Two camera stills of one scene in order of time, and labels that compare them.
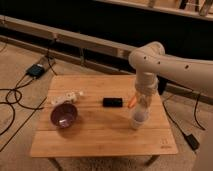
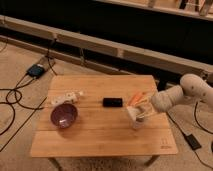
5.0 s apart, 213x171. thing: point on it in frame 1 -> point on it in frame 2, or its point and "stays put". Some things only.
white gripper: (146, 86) -> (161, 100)
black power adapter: (192, 141) stays put
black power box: (35, 71) stays put
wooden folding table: (90, 116) stays put
